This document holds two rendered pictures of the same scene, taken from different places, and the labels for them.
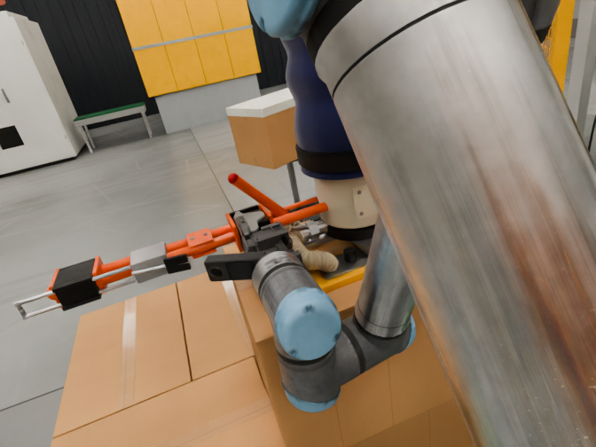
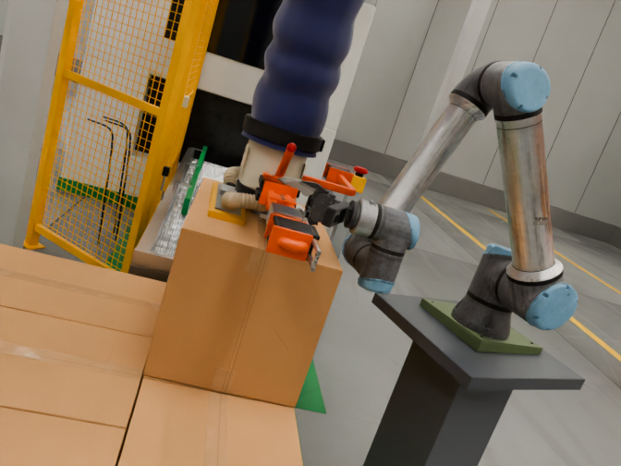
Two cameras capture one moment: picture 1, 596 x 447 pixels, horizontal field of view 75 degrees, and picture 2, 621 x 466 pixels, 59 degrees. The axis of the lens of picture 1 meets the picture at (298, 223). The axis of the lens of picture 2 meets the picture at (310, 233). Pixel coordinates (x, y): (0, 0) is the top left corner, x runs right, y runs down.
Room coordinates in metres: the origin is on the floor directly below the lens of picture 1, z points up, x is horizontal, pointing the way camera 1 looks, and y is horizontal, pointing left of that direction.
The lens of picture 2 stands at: (0.57, 1.41, 1.35)
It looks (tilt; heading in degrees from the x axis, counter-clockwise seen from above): 15 degrees down; 273
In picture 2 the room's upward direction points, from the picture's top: 18 degrees clockwise
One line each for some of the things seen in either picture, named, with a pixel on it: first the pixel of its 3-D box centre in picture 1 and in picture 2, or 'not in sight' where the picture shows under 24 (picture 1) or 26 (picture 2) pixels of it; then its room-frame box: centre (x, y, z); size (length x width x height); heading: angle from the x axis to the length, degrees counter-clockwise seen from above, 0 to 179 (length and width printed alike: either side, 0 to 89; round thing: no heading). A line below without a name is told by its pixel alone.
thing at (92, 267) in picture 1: (80, 280); (287, 236); (0.67, 0.44, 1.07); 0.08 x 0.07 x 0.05; 106
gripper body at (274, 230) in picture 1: (270, 255); (330, 207); (0.62, 0.06, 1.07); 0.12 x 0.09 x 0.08; 16
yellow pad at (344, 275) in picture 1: (379, 248); not in sight; (0.73, -0.17, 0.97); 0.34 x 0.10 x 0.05; 106
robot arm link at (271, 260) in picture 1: (279, 278); (361, 216); (0.54, 0.05, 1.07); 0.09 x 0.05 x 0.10; 106
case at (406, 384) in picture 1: (362, 309); (244, 278); (0.81, -0.12, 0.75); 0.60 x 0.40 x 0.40; 104
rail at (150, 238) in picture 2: not in sight; (171, 197); (1.55, -1.52, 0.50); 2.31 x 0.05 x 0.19; 106
